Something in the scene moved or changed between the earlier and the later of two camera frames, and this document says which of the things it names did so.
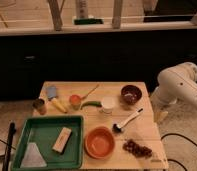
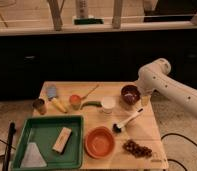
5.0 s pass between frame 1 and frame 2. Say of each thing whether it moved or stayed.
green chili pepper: stayed
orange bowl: stayed
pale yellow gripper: moved
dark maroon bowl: stayed
